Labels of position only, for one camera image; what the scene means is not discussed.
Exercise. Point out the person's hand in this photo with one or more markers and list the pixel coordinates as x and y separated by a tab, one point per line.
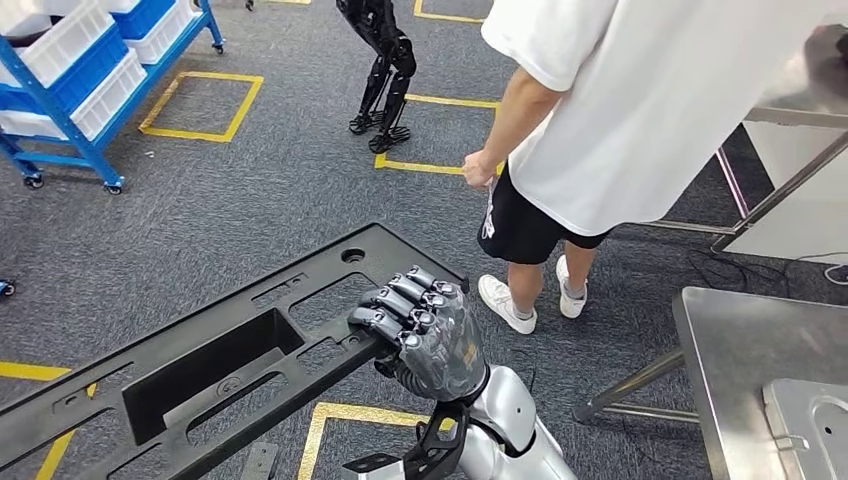
480	169

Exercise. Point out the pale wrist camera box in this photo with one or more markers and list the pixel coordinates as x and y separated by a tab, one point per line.
378	472

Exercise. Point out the steel workbench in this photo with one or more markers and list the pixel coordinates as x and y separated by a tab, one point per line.
742	344

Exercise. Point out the white shoe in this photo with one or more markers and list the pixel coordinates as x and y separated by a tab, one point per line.
570	298
507	305

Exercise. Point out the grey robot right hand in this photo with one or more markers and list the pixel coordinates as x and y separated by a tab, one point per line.
444	351

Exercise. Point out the white plastic bin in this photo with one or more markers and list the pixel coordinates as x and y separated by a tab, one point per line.
166	33
106	99
66	40

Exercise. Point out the person's forearm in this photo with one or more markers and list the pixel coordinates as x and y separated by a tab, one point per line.
510	122

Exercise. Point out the black humanoid robot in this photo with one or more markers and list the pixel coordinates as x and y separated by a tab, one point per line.
391	53

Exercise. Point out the black plastic frame part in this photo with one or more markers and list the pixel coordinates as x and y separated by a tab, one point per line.
404	262

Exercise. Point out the blue plastic bin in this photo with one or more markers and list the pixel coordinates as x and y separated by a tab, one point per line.
139	16
86	73

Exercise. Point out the stamped sheet metal panel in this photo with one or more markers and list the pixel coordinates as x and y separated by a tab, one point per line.
815	430

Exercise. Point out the black camera bracket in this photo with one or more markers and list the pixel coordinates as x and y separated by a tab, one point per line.
437	444

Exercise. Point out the person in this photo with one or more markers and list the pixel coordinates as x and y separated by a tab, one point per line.
629	99

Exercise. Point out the black robot foot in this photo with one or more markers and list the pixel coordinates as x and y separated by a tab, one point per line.
260	464

